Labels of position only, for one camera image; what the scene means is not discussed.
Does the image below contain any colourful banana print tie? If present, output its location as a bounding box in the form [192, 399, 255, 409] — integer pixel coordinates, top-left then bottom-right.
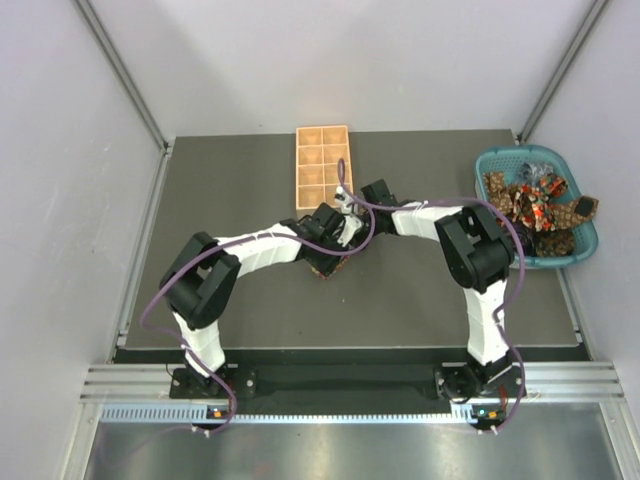
[311, 257, 349, 280]

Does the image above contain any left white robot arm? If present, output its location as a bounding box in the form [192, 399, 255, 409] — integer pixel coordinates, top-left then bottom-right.
[159, 203, 375, 397]

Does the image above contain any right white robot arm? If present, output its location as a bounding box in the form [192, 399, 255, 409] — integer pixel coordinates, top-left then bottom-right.
[361, 180, 514, 400]

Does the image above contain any wooden eight-compartment box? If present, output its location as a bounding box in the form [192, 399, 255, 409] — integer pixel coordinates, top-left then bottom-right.
[295, 125, 354, 215]

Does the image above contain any red floral tie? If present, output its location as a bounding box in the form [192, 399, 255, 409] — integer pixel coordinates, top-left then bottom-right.
[510, 174, 568, 232]

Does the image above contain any teal plastic basket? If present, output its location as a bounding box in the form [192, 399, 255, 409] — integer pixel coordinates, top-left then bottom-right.
[475, 145, 599, 269]

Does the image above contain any blue grey tie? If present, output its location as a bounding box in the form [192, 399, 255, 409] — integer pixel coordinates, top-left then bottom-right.
[516, 162, 554, 185]

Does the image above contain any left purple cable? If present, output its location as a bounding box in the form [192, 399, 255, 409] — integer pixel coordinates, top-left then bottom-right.
[139, 209, 376, 434]

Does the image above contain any purple cable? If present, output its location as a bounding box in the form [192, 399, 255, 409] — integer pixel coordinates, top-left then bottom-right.
[139, 209, 376, 434]
[336, 157, 527, 434]

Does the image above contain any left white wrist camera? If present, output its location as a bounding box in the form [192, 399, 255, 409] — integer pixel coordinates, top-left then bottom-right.
[337, 214, 364, 247]

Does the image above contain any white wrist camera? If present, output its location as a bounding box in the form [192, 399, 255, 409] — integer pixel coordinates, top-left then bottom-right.
[333, 185, 357, 215]
[337, 214, 364, 247]

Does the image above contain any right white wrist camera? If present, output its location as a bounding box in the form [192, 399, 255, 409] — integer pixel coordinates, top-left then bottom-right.
[333, 185, 357, 215]

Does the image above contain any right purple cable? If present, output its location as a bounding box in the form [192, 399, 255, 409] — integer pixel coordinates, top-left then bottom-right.
[336, 157, 527, 434]

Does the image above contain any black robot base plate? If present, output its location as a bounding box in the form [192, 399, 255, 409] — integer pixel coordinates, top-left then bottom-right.
[169, 347, 526, 413]

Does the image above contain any grey slotted cable duct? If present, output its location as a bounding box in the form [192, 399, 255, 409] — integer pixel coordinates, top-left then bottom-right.
[100, 403, 499, 425]

